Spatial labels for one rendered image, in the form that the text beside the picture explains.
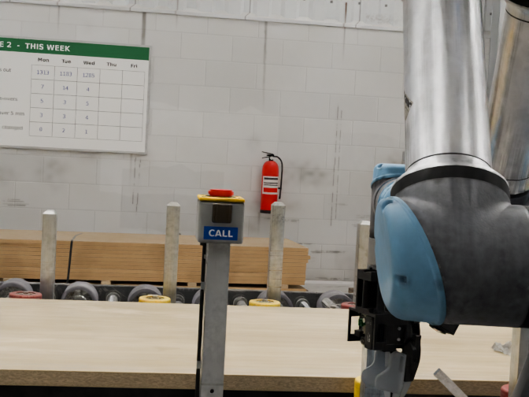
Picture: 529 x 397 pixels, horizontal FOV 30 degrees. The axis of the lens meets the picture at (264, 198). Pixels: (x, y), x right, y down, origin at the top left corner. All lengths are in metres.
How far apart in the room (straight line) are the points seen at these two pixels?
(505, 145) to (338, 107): 7.63
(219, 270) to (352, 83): 7.46
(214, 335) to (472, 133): 0.69
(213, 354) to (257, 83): 7.28
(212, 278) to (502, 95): 0.54
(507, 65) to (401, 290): 0.44
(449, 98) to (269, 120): 7.79
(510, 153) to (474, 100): 0.30
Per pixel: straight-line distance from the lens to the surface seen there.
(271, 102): 8.77
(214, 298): 1.54
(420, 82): 1.02
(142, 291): 3.02
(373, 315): 1.43
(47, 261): 2.64
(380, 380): 1.47
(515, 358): 1.68
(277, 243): 2.64
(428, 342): 2.18
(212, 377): 1.56
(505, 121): 1.28
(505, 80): 1.26
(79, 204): 8.64
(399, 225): 0.90
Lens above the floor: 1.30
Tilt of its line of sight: 3 degrees down
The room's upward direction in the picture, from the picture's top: 3 degrees clockwise
